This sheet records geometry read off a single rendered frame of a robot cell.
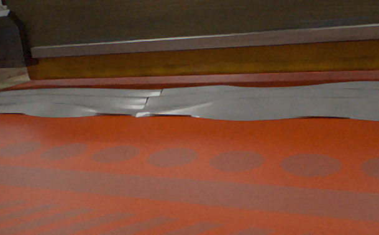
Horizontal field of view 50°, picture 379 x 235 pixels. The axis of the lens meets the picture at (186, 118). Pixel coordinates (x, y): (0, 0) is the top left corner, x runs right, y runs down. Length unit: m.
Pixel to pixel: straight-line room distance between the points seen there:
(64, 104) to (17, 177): 0.11
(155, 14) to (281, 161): 0.20
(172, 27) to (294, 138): 0.17
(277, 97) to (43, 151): 0.14
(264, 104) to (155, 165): 0.09
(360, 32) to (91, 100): 0.19
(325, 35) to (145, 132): 0.14
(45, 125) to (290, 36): 0.17
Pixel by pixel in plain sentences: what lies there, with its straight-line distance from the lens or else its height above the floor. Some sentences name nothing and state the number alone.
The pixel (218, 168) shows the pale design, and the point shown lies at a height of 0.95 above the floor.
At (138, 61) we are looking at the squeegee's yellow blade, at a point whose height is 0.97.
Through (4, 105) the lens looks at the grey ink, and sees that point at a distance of 0.33.
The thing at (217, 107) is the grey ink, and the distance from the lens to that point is 0.24.
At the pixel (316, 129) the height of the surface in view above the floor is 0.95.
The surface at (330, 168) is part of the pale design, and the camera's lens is 0.16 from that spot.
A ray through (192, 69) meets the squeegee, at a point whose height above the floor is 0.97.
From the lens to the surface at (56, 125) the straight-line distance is 0.26.
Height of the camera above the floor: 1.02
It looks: 16 degrees down
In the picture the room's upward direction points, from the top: 6 degrees counter-clockwise
